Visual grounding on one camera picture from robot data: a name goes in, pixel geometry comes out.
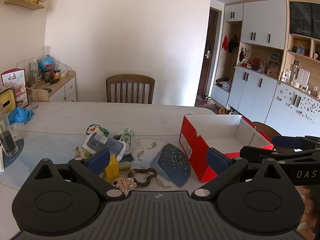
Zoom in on person's right hand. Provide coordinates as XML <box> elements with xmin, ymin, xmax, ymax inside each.
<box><xmin>301</xmin><ymin>185</ymin><xmax>316</xmax><ymax>230</ymax></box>

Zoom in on small yellow box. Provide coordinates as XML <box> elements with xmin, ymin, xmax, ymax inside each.
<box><xmin>103</xmin><ymin>154</ymin><xmax>120</xmax><ymax>184</ymax></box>

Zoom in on blue cloth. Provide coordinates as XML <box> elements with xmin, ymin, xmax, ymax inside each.
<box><xmin>8</xmin><ymin>107</ymin><xmax>35</xmax><ymax>125</ymax></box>

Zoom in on clear drinking glass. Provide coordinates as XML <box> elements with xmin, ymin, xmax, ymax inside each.
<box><xmin>28</xmin><ymin>92</ymin><xmax>39</xmax><ymax>110</ymax></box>

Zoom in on white green oval device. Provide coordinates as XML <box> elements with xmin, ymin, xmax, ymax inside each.
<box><xmin>119</xmin><ymin>131</ymin><xmax>135</xmax><ymax>156</ymax></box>

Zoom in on grey plastic bag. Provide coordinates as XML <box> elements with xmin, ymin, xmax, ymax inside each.
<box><xmin>221</xmin><ymin>79</ymin><xmax>233</xmax><ymax>92</ymax></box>

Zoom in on beige cylindrical tube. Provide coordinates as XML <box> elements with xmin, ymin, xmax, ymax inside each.
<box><xmin>118</xmin><ymin>161</ymin><xmax>132</xmax><ymax>172</ymax></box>

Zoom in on red cardboard shoe box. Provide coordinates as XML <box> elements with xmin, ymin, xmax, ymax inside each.
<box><xmin>179</xmin><ymin>114</ymin><xmax>274</xmax><ymax>183</ymax></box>

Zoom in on brown braided hair tie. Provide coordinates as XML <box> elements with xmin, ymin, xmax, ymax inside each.
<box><xmin>128</xmin><ymin>167</ymin><xmax>158</xmax><ymax>188</ymax></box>

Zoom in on blue fan-shaped placemat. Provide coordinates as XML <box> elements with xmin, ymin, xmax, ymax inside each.
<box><xmin>150</xmin><ymin>144</ymin><xmax>192</xmax><ymax>188</ymax></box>

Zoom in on dark wooden entrance door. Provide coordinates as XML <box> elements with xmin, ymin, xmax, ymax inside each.
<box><xmin>199</xmin><ymin>7</ymin><xmax>222</xmax><ymax>97</ymax></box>

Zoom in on yellow tissue box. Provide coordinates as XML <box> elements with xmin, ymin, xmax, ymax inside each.
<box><xmin>0</xmin><ymin>89</ymin><xmax>17</xmax><ymax>115</ymax></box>

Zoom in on white fish print placemat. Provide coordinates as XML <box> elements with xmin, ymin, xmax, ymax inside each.
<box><xmin>132</xmin><ymin>138</ymin><xmax>180</xmax><ymax>188</ymax></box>

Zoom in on wooden round-back chair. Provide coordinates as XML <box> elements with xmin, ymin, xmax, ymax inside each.
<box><xmin>252</xmin><ymin>121</ymin><xmax>295</xmax><ymax>153</ymax></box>

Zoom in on black hanging bag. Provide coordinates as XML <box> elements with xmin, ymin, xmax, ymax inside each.
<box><xmin>228</xmin><ymin>34</ymin><xmax>240</xmax><ymax>54</ymax></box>

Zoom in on grey wooden wall cabinet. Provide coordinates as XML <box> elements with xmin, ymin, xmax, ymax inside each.
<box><xmin>211</xmin><ymin>0</ymin><xmax>320</xmax><ymax>137</ymax></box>

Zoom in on wooden wall shelf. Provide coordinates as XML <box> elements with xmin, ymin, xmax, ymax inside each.
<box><xmin>4</xmin><ymin>0</ymin><xmax>47</xmax><ymax>11</ymax></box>

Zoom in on striped plush animal toy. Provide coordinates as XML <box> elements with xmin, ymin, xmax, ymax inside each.
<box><xmin>74</xmin><ymin>146</ymin><xmax>87</xmax><ymax>158</ymax></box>

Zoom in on white wooden sideboard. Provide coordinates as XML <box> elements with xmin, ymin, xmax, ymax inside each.
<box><xmin>26</xmin><ymin>70</ymin><xmax>77</xmax><ymax>102</ymax></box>

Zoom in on glass tumbler with dark liquid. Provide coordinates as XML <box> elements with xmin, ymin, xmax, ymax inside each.
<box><xmin>0</xmin><ymin>104</ymin><xmax>19</xmax><ymax>157</ymax></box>

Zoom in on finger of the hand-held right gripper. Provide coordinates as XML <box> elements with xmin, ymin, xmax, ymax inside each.
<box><xmin>272</xmin><ymin>135</ymin><xmax>320</xmax><ymax>153</ymax></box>
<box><xmin>239</xmin><ymin>145</ymin><xmax>320</xmax><ymax>167</ymax></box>

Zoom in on round blue coaster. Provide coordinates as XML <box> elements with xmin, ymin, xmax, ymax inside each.
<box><xmin>0</xmin><ymin>132</ymin><xmax>25</xmax><ymax>168</ymax></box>

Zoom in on red white snack bag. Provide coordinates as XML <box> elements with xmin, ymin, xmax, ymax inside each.
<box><xmin>1</xmin><ymin>69</ymin><xmax>29</xmax><ymax>108</ymax></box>

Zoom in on wooden slat-back chair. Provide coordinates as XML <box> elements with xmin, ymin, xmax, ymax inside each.
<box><xmin>106</xmin><ymin>74</ymin><xmax>156</xmax><ymax>104</ymax></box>

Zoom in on clear plastic bags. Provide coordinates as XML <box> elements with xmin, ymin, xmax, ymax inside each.
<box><xmin>53</xmin><ymin>59</ymin><xmax>73</xmax><ymax>78</ymax></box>

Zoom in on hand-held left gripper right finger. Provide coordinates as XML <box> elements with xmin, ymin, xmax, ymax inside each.
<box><xmin>191</xmin><ymin>147</ymin><xmax>288</xmax><ymax>202</ymax></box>

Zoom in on blue globe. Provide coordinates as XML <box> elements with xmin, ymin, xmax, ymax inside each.
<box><xmin>39</xmin><ymin>55</ymin><xmax>54</xmax><ymax>72</ymax></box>

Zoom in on patterned doormat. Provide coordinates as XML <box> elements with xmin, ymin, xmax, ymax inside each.
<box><xmin>195</xmin><ymin>95</ymin><xmax>216</xmax><ymax>108</ymax></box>

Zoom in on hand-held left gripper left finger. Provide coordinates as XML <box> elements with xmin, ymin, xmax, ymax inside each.
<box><xmin>32</xmin><ymin>148</ymin><xmax>125</xmax><ymax>201</ymax></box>

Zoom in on white blue wet wipes pack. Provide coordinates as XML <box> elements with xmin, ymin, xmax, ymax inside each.
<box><xmin>82</xmin><ymin>132</ymin><xmax>127</xmax><ymax>162</ymax></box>

